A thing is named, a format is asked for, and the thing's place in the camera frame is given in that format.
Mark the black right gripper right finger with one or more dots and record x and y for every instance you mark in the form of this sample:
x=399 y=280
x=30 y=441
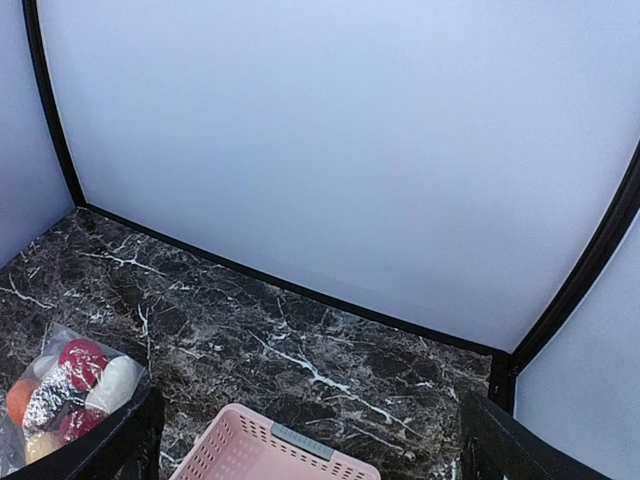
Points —
x=496 y=446

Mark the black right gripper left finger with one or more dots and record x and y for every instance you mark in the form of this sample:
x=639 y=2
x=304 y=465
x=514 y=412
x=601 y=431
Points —
x=125 y=445

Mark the red toy apple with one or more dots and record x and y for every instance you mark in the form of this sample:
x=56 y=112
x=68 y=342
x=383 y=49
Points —
x=79 y=422

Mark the white toy vegetable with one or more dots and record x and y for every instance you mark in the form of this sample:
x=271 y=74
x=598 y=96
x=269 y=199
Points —
x=115 y=387

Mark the yellow toy fruit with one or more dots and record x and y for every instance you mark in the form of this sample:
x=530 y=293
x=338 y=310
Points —
x=41 y=445

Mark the clear zip top bag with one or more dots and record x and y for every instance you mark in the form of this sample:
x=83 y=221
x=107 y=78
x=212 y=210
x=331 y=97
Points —
x=52 y=400

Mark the red toy pepper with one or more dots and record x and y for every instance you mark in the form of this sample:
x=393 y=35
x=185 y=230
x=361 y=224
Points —
x=83 y=361

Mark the orange toy tangerine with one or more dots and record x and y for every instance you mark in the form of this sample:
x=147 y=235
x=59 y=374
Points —
x=18 y=398

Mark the pink plastic basket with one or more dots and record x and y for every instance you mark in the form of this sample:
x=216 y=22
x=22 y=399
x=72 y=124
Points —
x=243 y=444

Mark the right black frame post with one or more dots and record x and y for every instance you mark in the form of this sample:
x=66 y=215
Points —
x=610 y=232

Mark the black frame post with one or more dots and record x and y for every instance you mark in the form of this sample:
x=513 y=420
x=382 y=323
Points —
x=610 y=232
x=48 y=101

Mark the left black frame post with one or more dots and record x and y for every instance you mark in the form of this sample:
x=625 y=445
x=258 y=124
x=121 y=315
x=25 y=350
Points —
x=48 y=101

